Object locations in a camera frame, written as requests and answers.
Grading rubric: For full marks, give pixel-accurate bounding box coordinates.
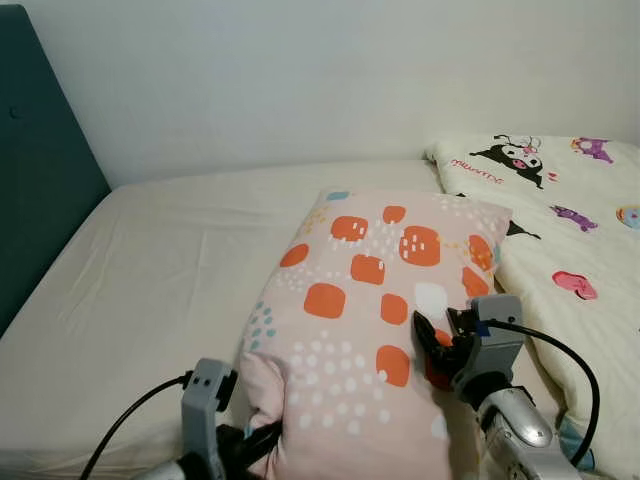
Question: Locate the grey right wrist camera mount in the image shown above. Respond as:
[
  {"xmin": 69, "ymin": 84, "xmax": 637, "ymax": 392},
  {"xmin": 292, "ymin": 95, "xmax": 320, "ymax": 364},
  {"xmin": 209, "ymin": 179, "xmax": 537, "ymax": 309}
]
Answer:
[{"xmin": 468, "ymin": 294, "xmax": 528, "ymax": 387}]

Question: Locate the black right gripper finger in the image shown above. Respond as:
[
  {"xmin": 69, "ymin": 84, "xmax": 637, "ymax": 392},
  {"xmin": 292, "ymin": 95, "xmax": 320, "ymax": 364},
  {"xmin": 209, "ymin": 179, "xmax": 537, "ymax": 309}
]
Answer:
[
  {"xmin": 424, "ymin": 349, "xmax": 457, "ymax": 392},
  {"xmin": 412, "ymin": 312, "xmax": 452, "ymax": 354}
]

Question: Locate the bed with cream sheet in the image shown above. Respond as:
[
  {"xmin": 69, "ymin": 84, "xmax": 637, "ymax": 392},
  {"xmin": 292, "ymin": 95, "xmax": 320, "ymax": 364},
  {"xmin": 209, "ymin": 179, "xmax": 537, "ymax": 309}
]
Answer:
[{"xmin": 0, "ymin": 160, "xmax": 640, "ymax": 480}]

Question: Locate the teal upholstered headboard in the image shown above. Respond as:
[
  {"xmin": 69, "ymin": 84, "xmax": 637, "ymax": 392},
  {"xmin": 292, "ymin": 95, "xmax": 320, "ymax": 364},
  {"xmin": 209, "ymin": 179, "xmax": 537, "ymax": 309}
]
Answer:
[{"xmin": 0, "ymin": 5, "xmax": 113, "ymax": 337}]

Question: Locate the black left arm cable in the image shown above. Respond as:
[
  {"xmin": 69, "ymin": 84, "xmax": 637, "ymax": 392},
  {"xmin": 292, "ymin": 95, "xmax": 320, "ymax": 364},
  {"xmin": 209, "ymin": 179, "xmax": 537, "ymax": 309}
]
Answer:
[{"xmin": 80, "ymin": 373, "xmax": 193, "ymax": 480}]

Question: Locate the cream cartoon print quilt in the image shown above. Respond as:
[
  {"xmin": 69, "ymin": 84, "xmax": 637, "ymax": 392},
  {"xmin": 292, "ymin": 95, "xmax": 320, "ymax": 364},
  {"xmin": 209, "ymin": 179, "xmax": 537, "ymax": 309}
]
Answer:
[{"xmin": 425, "ymin": 133, "xmax": 640, "ymax": 480}]

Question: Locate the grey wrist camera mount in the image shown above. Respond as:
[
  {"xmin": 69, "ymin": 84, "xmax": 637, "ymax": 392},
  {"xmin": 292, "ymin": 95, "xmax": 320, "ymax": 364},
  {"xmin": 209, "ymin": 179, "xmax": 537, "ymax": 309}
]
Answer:
[
  {"xmin": 468, "ymin": 294, "xmax": 528, "ymax": 387},
  {"xmin": 180, "ymin": 358, "xmax": 239, "ymax": 480}
]

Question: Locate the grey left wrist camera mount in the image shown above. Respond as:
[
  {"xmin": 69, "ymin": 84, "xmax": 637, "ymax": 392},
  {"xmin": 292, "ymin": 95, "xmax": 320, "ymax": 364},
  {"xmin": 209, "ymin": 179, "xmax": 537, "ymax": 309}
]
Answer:
[{"xmin": 180, "ymin": 358, "xmax": 239, "ymax": 480}]

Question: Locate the pink pillow with orange patches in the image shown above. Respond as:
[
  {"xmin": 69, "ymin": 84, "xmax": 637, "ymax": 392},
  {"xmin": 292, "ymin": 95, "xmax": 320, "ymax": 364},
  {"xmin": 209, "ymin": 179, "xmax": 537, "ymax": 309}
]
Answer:
[{"xmin": 238, "ymin": 188, "xmax": 514, "ymax": 480}]

